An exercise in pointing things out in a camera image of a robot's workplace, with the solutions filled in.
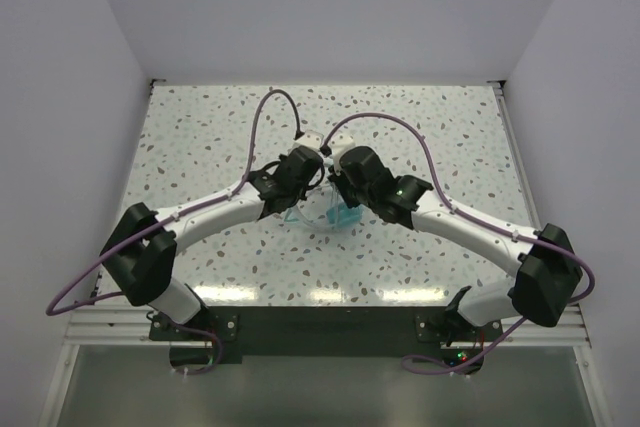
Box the teal cat-ear headphones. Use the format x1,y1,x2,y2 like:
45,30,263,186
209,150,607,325
284,156,362,233

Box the white headphone cable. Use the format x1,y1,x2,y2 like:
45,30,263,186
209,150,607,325
294,156,361,233

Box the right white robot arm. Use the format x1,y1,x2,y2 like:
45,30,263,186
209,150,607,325
329,146,582,340

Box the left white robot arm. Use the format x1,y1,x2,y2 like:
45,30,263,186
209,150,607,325
100,146,323,339

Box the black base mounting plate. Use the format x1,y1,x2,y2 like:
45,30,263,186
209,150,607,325
147,306,503,369

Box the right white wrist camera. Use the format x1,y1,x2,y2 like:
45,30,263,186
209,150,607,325
328,134,356,165

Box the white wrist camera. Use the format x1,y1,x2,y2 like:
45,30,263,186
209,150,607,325
328,134,356,165
293,130,324,151

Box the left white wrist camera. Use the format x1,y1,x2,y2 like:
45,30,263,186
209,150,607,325
293,130,324,151

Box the aluminium right frame rail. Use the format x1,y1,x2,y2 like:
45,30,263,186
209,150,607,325
487,77,566,308

